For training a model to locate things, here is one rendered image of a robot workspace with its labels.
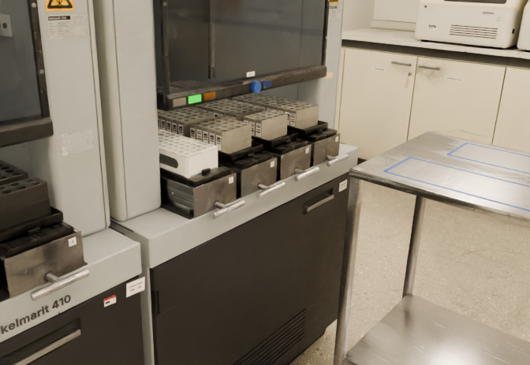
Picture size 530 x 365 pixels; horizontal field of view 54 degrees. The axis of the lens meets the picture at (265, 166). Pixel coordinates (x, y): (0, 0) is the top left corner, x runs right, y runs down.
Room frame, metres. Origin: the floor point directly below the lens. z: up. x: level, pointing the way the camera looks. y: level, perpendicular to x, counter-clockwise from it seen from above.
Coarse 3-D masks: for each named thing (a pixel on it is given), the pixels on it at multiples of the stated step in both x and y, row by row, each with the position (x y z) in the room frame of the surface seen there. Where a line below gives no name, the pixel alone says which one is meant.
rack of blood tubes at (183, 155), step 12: (168, 132) 1.24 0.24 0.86; (168, 144) 1.14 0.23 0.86; (180, 144) 1.15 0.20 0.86; (192, 144) 1.15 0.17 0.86; (204, 144) 1.15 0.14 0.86; (168, 156) 1.22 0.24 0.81; (180, 156) 1.07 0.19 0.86; (192, 156) 1.07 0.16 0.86; (204, 156) 1.10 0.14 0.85; (216, 156) 1.13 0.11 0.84; (168, 168) 1.09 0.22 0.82; (180, 168) 1.07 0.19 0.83; (192, 168) 1.07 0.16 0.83; (204, 168) 1.10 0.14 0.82
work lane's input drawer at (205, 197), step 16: (160, 176) 1.09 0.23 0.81; (176, 176) 1.07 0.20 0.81; (208, 176) 1.07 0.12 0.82; (224, 176) 1.10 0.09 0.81; (176, 192) 1.05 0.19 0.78; (192, 192) 1.02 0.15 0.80; (208, 192) 1.05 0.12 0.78; (224, 192) 1.09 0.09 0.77; (192, 208) 1.02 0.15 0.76; (208, 208) 1.05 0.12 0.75; (224, 208) 1.04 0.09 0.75
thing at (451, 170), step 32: (384, 160) 1.21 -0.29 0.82; (416, 160) 1.21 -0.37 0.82; (448, 160) 1.22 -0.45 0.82; (480, 160) 1.23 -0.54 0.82; (512, 160) 1.24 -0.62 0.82; (352, 192) 1.13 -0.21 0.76; (416, 192) 1.03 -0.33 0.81; (448, 192) 1.01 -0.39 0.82; (480, 192) 1.01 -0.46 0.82; (512, 192) 1.02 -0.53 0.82; (352, 224) 1.13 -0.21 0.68; (416, 224) 1.46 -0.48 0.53; (352, 256) 1.13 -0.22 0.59; (416, 256) 1.46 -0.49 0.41; (352, 288) 1.14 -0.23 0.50; (384, 320) 1.31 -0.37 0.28; (416, 320) 1.31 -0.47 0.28; (448, 320) 1.32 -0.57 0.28; (352, 352) 1.16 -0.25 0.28; (384, 352) 1.16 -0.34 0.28; (416, 352) 1.17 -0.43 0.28; (448, 352) 1.17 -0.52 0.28; (480, 352) 1.17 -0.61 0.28; (512, 352) 1.18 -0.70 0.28
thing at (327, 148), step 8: (320, 128) 1.46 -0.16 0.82; (328, 128) 1.49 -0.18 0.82; (304, 136) 1.41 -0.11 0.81; (312, 136) 1.40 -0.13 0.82; (320, 136) 1.41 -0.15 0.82; (328, 136) 1.44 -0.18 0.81; (336, 136) 1.46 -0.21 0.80; (312, 144) 1.38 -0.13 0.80; (320, 144) 1.40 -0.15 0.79; (328, 144) 1.43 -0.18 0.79; (336, 144) 1.47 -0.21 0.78; (312, 152) 1.38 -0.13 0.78; (320, 152) 1.40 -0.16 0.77; (328, 152) 1.43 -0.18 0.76; (336, 152) 1.47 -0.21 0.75; (320, 160) 1.40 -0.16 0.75; (328, 160) 1.42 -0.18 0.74; (336, 160) 1.39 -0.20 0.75
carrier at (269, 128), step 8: (256, 120) 1.32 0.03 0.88; (264, 120) 1.32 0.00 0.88; (272, 120) 1.35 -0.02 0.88; (280, 120) 1.37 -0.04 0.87; (256, 128) 1.32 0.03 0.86; (264, 128) 1.32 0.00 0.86; (272, 128) 1.35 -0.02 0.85; (280, 128) 1.38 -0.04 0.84; (256, 136) 1.32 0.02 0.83; (264, 136) 1.32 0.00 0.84; (272, 136) 1.35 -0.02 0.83
